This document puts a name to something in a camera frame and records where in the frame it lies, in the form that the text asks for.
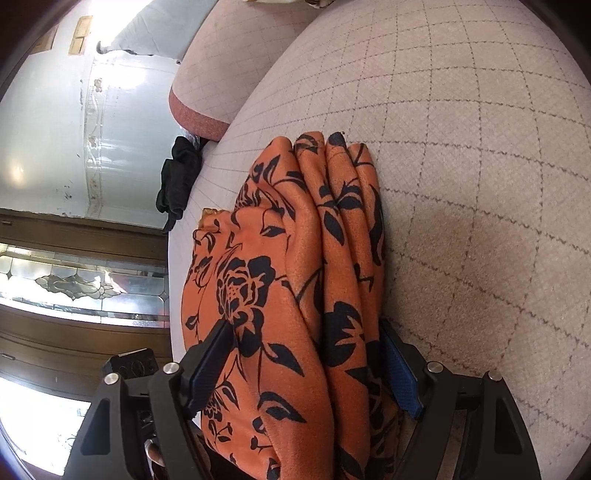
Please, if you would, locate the wooden door with patterned glass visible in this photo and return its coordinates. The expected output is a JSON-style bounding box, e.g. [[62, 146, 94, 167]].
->
[[0, 208, 172, 480]]

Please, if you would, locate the black cloth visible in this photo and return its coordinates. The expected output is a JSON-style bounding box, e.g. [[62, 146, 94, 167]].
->
[[156, 135, 206, 232]]

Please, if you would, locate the pink quilted bed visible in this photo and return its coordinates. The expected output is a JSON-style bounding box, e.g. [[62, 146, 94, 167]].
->
[[167, 0, 588, 480]]

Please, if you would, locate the grey pillow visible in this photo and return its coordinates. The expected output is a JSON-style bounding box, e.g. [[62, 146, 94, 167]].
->
[[97, 0, 218, 65]]

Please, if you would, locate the orange floral cloth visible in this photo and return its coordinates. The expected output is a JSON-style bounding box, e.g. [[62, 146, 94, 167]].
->
[[182, 131, 416, 480]]

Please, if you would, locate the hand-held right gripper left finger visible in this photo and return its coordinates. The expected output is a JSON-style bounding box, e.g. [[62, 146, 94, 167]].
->
[[62, 318, 234, 480]]

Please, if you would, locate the pink quilted bolster pillow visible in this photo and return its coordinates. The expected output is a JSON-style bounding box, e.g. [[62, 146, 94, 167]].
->
[[168, 0, 324, 141]]

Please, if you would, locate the cream leaf print blanket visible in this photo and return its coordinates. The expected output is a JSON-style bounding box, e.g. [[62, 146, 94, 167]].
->
[[244, 0, 341, 9]]

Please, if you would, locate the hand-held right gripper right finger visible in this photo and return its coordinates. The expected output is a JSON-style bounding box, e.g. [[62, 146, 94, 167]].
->
[[379, 318, 542, 480]]

